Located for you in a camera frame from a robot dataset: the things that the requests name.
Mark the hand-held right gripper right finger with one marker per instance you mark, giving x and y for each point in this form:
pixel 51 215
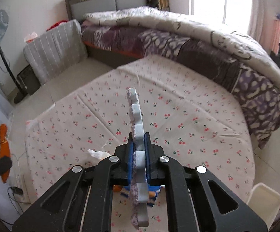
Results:
pixel 147 169

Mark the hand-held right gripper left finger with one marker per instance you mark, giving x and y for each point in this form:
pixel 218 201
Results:
pixel 130 164

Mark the orange snack wrapper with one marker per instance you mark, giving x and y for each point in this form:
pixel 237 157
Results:
pixel 3 145

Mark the blue carton box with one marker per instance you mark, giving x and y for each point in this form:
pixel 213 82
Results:
pixel 154 194

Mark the white tissue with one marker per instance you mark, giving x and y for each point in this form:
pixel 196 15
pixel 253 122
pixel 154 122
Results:
pixel 98 155

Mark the lavender foam puzzle mat piece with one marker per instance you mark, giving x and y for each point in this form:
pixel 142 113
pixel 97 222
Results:
pixel 137 130

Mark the white plastic trash bin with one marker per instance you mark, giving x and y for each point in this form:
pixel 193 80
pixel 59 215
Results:
pixel 263 203

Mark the black power adapter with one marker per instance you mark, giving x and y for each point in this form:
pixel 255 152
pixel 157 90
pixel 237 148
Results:
pixel 17 190

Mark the cherry print tablecloth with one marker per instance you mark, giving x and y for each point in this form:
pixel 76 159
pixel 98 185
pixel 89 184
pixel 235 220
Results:
pixel 178 101

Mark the small dark waste bin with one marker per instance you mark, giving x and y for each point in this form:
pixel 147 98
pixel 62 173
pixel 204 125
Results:
pixel 28 81

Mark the purple patterned blanket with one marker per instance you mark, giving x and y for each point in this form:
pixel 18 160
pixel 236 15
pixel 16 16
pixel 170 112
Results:
pixel 203 58

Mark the pink tissue pack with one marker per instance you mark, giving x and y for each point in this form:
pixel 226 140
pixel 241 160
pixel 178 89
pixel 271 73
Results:
pixel 31 37

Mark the white patterned duvet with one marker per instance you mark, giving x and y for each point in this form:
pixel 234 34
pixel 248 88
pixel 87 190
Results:
pixel 190 26

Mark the red cloth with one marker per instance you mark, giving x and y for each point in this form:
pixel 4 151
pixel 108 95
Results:
pixel 56 26

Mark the gray upholstered bed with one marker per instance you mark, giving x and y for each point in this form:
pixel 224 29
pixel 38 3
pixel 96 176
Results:
pixel 94 7

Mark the window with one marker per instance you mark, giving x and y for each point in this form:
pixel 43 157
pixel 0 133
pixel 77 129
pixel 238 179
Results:
pixel 212 0

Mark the pink hanging cloth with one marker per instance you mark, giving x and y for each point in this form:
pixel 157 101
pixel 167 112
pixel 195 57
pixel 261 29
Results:
pixel 278 35

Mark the pale pink window curtain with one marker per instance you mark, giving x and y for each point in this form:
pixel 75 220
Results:
pixel 261 9

